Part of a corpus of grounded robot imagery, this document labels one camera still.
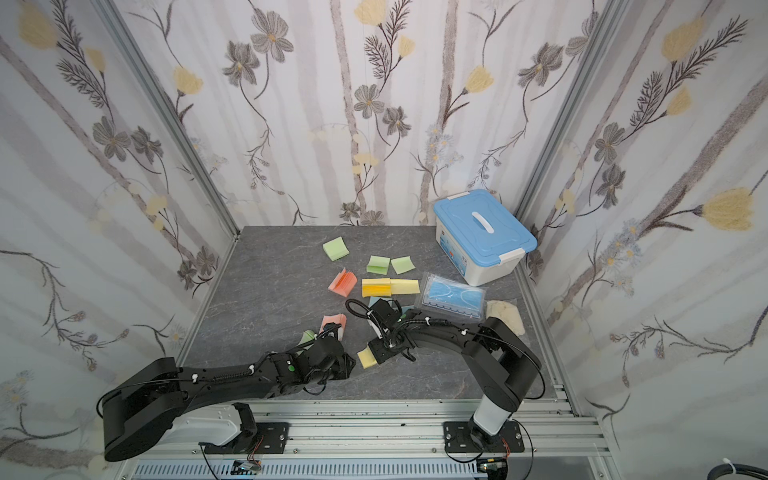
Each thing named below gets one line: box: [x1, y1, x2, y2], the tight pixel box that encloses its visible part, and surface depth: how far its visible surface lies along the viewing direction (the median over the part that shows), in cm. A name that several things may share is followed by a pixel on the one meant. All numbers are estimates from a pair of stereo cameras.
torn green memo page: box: [390, 256, 416, 275], surface depth 114 cm
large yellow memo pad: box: [361, 278, 392, 298], surface depth 107 cm
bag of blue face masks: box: [414, 272, 487, 322], surface depth 103 cm
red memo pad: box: [328, 267, 357, 298], surface depth 103 cm
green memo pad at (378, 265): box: [366, 255, 391, 275], surface depth 112 cm
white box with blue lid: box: [433, 189, 538, 287], surface depth 101 cm
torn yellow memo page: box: [390, 279, 421, 295], surface depth 108 cm
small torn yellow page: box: [357, 346, 377, 369], surface depth 88 cm
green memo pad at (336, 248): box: [322, 236, 350, 262], surface depth 116 cm
